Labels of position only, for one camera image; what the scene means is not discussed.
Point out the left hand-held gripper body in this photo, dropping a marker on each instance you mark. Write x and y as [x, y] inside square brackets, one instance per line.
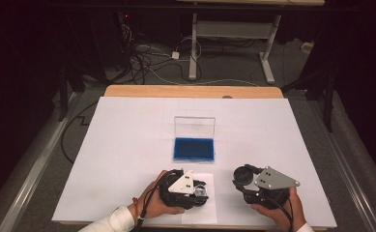
[182, 185]

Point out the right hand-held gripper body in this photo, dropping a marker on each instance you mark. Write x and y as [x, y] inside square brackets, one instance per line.
[272, 180]

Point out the stamp with clear knob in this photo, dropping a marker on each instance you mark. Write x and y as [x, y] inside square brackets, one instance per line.
[200, 192]

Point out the person's left hand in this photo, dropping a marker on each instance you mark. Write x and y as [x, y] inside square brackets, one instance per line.
[150, 203]

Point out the person's right hand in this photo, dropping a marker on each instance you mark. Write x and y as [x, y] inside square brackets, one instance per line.
[292, 219]

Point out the white paper sheet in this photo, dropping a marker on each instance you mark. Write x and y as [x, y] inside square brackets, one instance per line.
[209, 214]

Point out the white table cover board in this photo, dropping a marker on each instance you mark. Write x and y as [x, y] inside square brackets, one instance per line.
[256, 135]

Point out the blue ink pad clear lid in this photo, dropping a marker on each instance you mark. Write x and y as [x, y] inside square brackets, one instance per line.
[193, 150]

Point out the grey table grommet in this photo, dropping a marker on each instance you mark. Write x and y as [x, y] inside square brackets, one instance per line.
[227, 96]

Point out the white power adapter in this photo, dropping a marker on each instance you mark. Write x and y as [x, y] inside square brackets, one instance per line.
[175, 55]

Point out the desk with white metal legs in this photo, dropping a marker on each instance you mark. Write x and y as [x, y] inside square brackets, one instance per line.
[193, 48]

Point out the aluminium floor rail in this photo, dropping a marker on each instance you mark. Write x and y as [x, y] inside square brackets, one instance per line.
[346, 180]
[31, 175]

